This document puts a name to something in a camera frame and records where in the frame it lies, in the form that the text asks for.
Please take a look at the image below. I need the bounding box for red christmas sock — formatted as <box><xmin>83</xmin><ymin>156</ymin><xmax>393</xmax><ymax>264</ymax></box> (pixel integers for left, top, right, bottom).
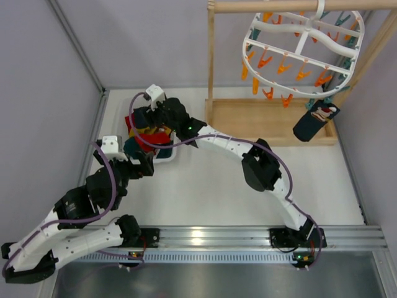
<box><xmin>135</xmin><ymin>132</ymin><xmax>171</xmax><ymax>151</ymax></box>

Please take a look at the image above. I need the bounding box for dark navy sock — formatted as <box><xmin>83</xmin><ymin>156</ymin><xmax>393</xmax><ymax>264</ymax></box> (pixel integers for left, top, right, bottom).
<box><xmin>132</xmin><ymin>107</ymin><xmax>153</xmax><ymax>129</ymax></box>

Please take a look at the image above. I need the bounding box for navy christmas pattern sock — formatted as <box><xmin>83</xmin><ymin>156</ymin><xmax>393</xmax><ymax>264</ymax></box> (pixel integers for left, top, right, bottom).
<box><xmin>293</xmin><ymin>100</ymin><xmax>340</xmax><ymax>142</ymax></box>

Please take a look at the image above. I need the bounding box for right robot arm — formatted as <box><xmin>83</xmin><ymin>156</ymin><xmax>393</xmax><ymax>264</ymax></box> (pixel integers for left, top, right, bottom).
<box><xmin>143</xmin><ymin>94</ymin><xmax>326</xmax><ymax>252</ymax></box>

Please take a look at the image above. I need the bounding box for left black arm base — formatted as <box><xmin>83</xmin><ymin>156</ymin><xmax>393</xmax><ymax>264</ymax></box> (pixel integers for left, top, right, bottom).
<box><xmin>112</xmin><ymin>228</ymin><xmax>161</xmax><ymax>248</ymax></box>

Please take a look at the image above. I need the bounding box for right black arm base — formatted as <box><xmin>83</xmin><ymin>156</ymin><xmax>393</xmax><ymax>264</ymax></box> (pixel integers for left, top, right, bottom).
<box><xmin>269</xmin><ymin>227</ymin><xmax>307</xmax><ymax>253</ymax></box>

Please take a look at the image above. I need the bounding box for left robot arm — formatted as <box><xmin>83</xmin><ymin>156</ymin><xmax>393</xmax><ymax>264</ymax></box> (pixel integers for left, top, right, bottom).
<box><xmin>1</xmin><ymin>151</ymin><xmax>154</xmax><ymax>284</ymax></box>

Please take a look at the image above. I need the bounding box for white round clip hanger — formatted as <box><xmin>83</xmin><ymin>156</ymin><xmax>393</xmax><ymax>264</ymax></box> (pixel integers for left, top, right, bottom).
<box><xmin>241</xmin><ymin>1</ymin><xmax>365</xmax><ymax>100</ymax></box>

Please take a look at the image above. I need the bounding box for teal sock in basket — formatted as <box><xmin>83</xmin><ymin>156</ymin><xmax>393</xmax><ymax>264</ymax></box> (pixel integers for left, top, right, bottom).
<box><xmin>156</xmin><ymin>148</ymin><xmax>173</xmax><ymax>159</ymax></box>

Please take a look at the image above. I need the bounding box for white plastic basket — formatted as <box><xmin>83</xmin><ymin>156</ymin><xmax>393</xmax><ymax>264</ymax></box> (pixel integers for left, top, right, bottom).
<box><xmin>113</xmin><ymin>95</ymin><xmax>180</xmax><ymax>163</ymax></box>

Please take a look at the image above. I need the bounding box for red sock in basket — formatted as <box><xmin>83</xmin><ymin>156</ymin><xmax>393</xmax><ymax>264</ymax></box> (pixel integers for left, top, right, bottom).
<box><xmin>125</xmin><ymin>114</ymin><xmax>135</xmax><ymax>134</ymax></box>

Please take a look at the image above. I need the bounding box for wooden drying rack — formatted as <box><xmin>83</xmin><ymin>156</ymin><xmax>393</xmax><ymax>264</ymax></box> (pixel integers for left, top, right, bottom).
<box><xmin>205</xmin><ymin>1</ymin><xmax>396</xmax><ymax>147</ymax></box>

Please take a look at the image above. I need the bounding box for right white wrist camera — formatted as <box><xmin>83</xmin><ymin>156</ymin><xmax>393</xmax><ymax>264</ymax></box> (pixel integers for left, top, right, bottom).
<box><xmin>143</xmin><ymin>84</ymin><xmax>166</xmax><ymax>111</ymax></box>

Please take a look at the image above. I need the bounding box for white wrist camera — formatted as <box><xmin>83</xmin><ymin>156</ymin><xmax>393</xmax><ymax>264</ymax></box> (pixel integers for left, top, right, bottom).
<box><xmin>100</xmin><ymin>135</ymin><xmax>128</xmax><ymax>161</ymax></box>
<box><xmin>143</xmin><ymin>84</ymin><xmax>166</xmax><ymax>111</ymax></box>

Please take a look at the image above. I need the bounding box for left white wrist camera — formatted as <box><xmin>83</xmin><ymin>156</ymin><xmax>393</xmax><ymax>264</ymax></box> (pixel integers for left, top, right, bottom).
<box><xmin>100</xmin><ymin>135</ymin><xmax>128</xmax><ymax>161</ymax></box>

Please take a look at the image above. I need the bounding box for aluminium mounting rail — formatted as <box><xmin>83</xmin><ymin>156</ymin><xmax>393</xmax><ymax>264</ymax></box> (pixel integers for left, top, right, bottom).
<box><xmin>68</xmin><ymin>225</ymin><xmax>388</xmax><ymax>268</ymax></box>

